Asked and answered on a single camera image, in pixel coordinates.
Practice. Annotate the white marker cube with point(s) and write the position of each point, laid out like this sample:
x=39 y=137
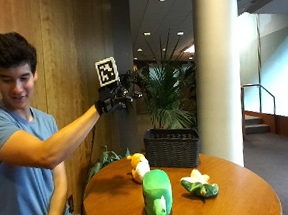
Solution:
x=107 y=71

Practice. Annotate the large palm plant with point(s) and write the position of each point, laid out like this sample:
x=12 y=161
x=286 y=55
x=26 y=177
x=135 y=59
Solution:
x=169 y=92

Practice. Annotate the dark woven basket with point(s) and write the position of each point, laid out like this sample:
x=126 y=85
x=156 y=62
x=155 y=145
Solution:
x=172 y=148

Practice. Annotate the small leafy plant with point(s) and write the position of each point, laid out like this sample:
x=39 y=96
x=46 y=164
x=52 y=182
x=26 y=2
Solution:
x=104 y=160

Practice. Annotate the yellow and white plush toy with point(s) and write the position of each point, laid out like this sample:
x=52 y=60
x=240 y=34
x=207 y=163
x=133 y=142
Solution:
x=139 y=167

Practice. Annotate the white round column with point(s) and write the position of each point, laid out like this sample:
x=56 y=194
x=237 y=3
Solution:
x=217 y=71

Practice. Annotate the green block plush toy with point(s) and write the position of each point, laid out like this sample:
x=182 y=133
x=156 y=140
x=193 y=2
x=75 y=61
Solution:
x=156 y=193

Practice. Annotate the round wooden table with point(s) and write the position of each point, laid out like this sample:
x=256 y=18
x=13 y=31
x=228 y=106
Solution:
x=180 y=191

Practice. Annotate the green and white plush toy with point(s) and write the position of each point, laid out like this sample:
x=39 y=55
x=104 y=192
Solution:
x=199 y=184

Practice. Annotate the metal stair handrail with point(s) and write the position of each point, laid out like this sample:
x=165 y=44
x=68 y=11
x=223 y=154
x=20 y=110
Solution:
x=258 y=95

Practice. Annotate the the person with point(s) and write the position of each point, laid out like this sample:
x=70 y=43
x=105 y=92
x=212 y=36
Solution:
x=19 y=164

